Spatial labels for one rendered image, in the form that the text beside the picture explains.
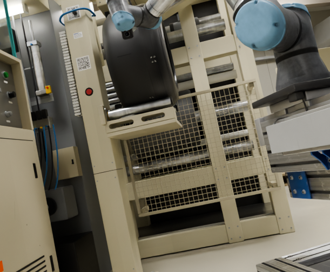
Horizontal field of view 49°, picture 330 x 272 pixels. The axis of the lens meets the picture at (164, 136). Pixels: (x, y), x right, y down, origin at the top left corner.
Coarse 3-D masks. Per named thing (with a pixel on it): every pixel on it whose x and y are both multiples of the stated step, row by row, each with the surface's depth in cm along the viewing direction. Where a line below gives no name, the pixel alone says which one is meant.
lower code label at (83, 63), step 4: (84, 56) 196; (88, 56) 196; (76, 60) 197; (80, 60) 197; (84, 60) 196; (88, 60) 196; (80, 64) 196; (84, 64) 196; (88, 64) 196; (80, 68) 196; (84, 68) 196; (88, 68) 196
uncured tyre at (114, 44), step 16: (112, 32) 175; (144, 32) 172; (160, 32) 175; (112, 48) 174; (128, 48) 172; (144, 48) 172; (160, 48) 173; (112, 64) 175; (128, 64) 173; (144, 64) 173; (160, 64) 174; (112, 80) 180; (128, 80) 176; (144, 80) 176; (160, 80) 177; (176, 80) 215; (128, 96) 181; (144, 96) 182; (160, 96) 183; (176, 96) 192; (144, 112) 196
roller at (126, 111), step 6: (150, 102) 183; (156, 102) 182; (162, 102) 182; (168, 102) 182; (120, 108) 185; (126, 108) 184; (132, 108) 184; (138, 108) 183; (144, 108) 183; (150, 108) 183; (156, 108) 184; (108, 114) 185; (114, 114) 185; (120, 114) 185; (126, 114) 185
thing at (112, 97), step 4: (108, 84) 236; (112, 84) 236; (108, 88) 235; (112, 88) 235; (108, 92) 236; (112, 92) 248; (108, 96) 236; (112, 96) 236; (116, 96) 236; (112, 100) 234; (116, 100) 234; (112, 104) 248; (112, 108) 236; (124, 124) 246; (128, 124) 246
